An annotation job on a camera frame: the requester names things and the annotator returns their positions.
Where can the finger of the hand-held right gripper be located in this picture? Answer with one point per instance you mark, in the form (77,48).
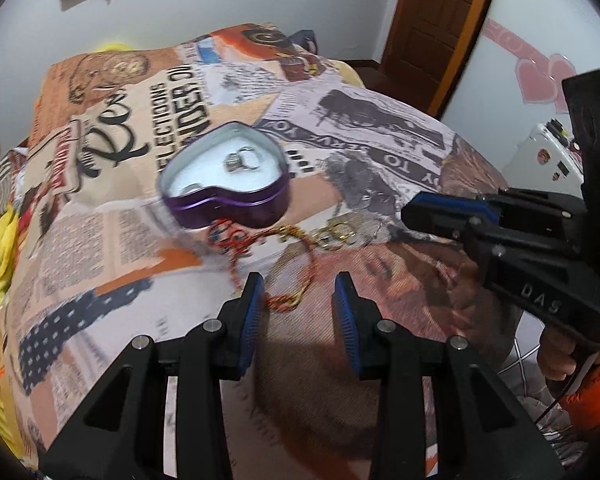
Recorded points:
(430,222)
(460,206)

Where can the person's right forearm orange sleeve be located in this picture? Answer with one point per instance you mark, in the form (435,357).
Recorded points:
(597,385)

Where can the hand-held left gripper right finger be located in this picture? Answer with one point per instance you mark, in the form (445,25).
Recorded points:
(347,330)

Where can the purple heart-shaped tin box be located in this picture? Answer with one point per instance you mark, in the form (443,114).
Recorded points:
(240,205)

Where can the wooden door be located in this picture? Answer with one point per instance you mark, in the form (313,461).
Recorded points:
(430,30)

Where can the white quilted bed sheet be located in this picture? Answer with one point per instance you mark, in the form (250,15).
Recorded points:
(525,360)

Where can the white appliance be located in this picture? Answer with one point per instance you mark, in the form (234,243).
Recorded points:
(535,155)

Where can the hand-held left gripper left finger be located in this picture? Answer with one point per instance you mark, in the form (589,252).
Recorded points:
(247,330)

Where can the person's right hand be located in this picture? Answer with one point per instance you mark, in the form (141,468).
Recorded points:
(555,355)

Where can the newspaper printed blanket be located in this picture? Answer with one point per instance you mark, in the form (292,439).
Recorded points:
(130,240)

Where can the pink heart wall sticker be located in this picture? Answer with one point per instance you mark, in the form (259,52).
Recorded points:
(540,75)

